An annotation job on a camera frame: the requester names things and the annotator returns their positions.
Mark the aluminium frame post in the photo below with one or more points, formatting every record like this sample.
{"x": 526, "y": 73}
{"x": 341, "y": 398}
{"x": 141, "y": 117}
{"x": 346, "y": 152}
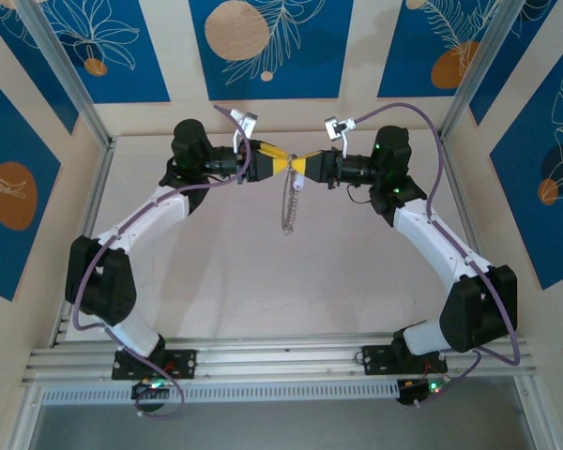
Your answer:
{"x": 61, "y": 65}
{"x": 483, "y": 61}

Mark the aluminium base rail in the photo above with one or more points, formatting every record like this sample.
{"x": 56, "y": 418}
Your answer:
{"x": 281, "y": 356}

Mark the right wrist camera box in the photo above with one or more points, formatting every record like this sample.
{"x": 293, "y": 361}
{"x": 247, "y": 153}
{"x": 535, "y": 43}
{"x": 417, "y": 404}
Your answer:
{"x": 335, "y": 126}

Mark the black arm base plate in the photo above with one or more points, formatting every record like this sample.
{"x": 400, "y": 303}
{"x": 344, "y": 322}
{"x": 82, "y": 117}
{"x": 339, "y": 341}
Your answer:
{"x": 377, "y": 360}
{"x": 183, "y": 363}

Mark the black controller board with LED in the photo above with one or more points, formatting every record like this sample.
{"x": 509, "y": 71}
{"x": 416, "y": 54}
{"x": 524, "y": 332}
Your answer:
{"x": 150, "y": 389}
{"x": 417, "y": 391}

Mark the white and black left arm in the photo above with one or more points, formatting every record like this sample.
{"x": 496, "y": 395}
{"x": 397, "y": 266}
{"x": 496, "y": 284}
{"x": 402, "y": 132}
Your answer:
{"x": 117, "y": 262}

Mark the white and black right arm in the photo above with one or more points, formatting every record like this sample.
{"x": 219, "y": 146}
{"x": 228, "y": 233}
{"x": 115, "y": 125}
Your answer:
{"x": 460, "y": 281}

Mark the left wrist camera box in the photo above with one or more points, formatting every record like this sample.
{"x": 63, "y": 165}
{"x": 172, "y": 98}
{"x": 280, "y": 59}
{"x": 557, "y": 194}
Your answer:
{"x": 245, "y": 124}

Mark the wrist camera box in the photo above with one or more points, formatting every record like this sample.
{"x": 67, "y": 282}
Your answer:
{"x": 245, "y": 124}
{"x": 335, "y": 126}

